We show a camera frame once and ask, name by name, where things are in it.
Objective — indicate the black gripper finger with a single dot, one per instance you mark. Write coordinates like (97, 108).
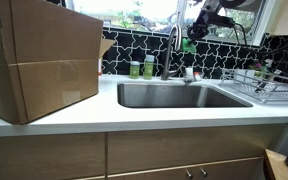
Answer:
(192, 32)
(201, 34)

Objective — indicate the green sponge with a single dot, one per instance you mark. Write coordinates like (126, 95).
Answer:
(189, 46)

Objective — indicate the pink flower plant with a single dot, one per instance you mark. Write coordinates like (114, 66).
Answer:
(258, 65)

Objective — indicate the white sign with red border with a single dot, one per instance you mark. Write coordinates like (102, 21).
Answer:
(99, 68)

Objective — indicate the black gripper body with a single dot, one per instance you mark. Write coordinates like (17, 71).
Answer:
(215, 20)

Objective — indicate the wooden kitchen cabinet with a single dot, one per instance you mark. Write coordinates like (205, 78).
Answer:
(150, 150)

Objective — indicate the brushed steel gooseneck faucet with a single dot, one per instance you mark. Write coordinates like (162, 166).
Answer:
(167, 63)

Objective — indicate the white dish rack caddy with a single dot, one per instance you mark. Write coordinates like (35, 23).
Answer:
(244, 76)

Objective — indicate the brown cardboard box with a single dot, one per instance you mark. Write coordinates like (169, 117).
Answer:
(50, 50)

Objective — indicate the orange red scraper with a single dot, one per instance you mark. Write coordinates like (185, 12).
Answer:
(198, 76)

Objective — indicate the round metal cabinet knob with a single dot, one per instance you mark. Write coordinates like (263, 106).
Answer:
(189, 174)
(203, 172)

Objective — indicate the kitchen window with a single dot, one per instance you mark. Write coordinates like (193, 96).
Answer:
(144, 10)

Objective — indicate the short green soap bottle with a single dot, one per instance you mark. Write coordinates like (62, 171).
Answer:
(134, 71)

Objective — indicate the tall green soap bottle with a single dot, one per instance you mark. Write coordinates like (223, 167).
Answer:
(149, 70)

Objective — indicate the stainless steel sink basin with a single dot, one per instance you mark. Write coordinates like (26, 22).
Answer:
(170, 95)

